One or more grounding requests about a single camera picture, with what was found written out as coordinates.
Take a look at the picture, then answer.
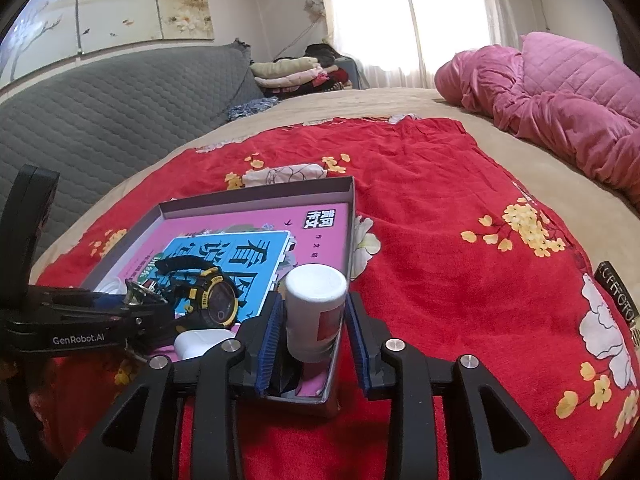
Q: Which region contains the brass metal knob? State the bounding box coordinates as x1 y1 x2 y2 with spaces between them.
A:
124 280 167 306

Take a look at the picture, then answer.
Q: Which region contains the white oval case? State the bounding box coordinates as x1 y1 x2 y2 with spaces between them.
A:
174 328 235 361

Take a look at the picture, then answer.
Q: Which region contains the yellow black wrist watch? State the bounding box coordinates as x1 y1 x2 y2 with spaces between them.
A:
154 256 240 328

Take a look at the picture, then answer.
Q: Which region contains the white pill bottle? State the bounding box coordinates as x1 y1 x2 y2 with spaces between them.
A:
284 263 348 363

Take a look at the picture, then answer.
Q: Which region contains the white plastic jar lid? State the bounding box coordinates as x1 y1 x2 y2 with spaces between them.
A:
94 276 127 295

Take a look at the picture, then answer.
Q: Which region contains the red floral blanket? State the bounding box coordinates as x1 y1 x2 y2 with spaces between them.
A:
40 118 639 479

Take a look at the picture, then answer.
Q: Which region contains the pink and blue book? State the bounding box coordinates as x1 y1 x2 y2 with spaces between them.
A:
102 203 352 333

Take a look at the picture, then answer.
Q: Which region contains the grey shallow cardboard box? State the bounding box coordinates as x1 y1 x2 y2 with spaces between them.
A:
79 174 357 404

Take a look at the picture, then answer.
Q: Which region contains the grey quilted sofa back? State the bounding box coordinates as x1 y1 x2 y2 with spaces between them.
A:
0 41 266 261

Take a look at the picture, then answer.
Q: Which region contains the blue patterned cloth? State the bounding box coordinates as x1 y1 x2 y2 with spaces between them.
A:
227 96 279 122

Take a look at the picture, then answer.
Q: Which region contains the beige bed sheet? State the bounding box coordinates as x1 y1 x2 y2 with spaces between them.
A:
29 86 640 302

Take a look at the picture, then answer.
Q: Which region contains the stack of folded clothes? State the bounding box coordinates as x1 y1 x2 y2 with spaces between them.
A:
250 44 362 101

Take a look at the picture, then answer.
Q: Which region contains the pink quilted comforter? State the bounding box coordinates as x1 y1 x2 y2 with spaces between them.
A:
435 32 639 206

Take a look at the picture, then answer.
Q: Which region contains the blossom wall painting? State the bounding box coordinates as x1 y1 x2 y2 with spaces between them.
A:
1 0 214 87

